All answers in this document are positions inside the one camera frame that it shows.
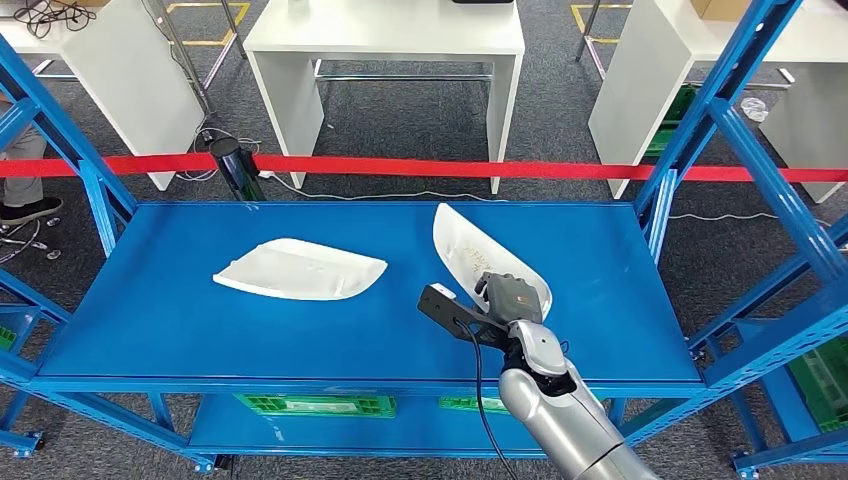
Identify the black cable bundle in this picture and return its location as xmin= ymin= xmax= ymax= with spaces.
xmin=13 ymin=0 xmax=97 ymax=39

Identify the white shell part orange marking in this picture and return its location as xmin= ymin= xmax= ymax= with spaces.
xmin=432 ymin=202 xmax=554 ymax=323

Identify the plain white shell part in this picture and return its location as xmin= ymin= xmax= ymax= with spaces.
xmin=211 ymin=237 xmax=390 ymax=303

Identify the yellow floor tape outline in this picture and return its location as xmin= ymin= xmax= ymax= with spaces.
xmin=570 ymin=3 xmax=634 ymax=44

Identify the black barrier post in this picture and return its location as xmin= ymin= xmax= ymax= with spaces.
xmin=209 ymin=135 xmax=266 ymax=203

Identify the red barrier belt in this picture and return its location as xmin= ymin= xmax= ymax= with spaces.
xmin=251 ymin=154 xmax=848 ymax=185
xmin=0 ymin=152 xmax=219 ymax=180

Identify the brown cardboard box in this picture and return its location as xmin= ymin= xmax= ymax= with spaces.
xmin=690 ymin=0 xmax=755 ymax=22

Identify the clear plastic bag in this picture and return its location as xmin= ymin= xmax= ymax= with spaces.
xmin=739 ymin=97 xmax=770 ymax=124

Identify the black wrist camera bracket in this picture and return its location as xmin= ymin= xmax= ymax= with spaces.
xmin=417 ymin=284 xmax=515 ymax=349

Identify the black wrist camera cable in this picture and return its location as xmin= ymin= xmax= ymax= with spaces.
xmin=453 ymin=317 xmax=508 ymax=480

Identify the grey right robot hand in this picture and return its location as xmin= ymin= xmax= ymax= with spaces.
xmin=473 ymin=271 xmax=546 ymax=326

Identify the white table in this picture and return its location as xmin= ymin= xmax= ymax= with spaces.
xmin=0 ymin=0 xmax=205 ymax=192
xmin=243 ymin=0 xmax=526 ymax=195
xmin=588 ymin=0 xmax=848 ymax=205

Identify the person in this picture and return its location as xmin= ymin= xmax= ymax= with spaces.
xmin=0 ymin=99 xmax=65 ymax=227

